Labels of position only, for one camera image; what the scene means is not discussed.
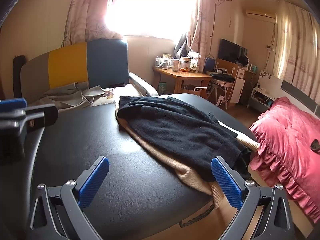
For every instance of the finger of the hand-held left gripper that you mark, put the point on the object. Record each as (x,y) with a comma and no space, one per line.
(11,145)
(40,116)

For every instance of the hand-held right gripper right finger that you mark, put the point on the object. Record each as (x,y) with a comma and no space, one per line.
(226,186)

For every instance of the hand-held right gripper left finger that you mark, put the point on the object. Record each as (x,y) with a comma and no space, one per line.
(93,182)

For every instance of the black sweater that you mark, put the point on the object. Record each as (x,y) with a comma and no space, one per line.
(175,130)

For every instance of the grey coat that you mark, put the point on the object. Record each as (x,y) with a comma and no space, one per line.
(67,95)

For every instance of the black sofa side cushion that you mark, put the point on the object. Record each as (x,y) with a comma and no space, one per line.
(18,77)

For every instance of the tan sweater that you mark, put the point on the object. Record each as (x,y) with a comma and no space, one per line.
(172,166)

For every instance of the colour-block sofa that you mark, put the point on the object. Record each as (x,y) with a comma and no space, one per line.
(67,65)

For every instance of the red ruffled bedspread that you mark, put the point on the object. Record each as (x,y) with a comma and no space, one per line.
(287,150)

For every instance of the white heater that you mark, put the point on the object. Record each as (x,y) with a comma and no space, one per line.
(220,101)

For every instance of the white side table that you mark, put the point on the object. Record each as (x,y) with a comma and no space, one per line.
(260,98)

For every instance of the dark object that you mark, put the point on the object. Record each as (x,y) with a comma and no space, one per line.
(315,146)

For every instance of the white-legged stool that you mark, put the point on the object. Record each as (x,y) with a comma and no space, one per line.
(221,86)

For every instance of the white cabinet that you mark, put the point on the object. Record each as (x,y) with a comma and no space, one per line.
(240,85)

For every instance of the black bag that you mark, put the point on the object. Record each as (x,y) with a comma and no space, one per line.
(222,76)

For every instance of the pink starfish curtain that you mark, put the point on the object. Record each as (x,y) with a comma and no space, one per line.
(85,12)

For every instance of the white headboard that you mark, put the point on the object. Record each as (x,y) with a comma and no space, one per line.
(270,80)

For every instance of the green bag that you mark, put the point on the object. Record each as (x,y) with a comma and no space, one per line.
(163,87)

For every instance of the folding chair with bag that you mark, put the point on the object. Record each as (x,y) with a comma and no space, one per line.
(228,66)

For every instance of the teal bottle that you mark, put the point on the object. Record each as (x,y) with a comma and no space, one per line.
(253,68)

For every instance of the wooden desk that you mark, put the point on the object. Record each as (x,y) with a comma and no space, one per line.
(172,73)

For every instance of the black round fan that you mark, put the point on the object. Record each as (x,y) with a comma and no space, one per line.
(242,60)

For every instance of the glass jar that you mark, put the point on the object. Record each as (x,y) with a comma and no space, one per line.
(158,62)

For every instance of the white canister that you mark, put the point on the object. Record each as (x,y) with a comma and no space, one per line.
(186,62)

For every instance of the white carton box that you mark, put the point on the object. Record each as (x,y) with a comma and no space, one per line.
(195,58)

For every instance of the black television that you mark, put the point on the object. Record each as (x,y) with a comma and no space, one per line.
(231,51)

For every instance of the grey hanging cloth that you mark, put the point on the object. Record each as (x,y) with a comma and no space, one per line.
(181,46)

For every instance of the cream patterned curtain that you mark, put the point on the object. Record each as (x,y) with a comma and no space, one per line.
(297,50)

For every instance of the floor lamp pole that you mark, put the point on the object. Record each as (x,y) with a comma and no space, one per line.
(214,25)

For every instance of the white air conditioner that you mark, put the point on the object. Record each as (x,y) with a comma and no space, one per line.
(261,13)

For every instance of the pink printed curtain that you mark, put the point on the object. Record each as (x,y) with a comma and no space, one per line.
(197,12)

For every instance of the dark bed frame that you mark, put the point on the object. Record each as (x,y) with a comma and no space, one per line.
(300,93)

